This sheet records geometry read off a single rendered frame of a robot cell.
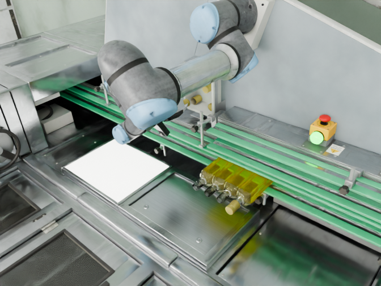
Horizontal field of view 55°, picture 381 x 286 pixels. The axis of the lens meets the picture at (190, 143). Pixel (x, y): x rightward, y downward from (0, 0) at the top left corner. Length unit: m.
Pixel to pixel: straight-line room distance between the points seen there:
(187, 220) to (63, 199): 0.57
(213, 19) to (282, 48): 0.33
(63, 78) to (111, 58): 1.14
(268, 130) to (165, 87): 0.64
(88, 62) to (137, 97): 1.23
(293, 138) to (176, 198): 0.54
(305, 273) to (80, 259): 0.80
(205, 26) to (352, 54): 0.48
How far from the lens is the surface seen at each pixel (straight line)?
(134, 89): 0.87
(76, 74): 2.05
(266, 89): 1.49
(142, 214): 1.49
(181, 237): 1.39
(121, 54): 0.89
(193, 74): 1.00
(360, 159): 1.35
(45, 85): 1.97
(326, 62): 1.34
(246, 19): 1.32
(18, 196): 1.84
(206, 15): 1.19
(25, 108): 1.95
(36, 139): 2.04
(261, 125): 1.47
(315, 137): 1.34
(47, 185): 1.81
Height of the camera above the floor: 1.92
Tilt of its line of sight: 38 degrees down
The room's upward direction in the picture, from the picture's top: 124 degrees counter-clockwise
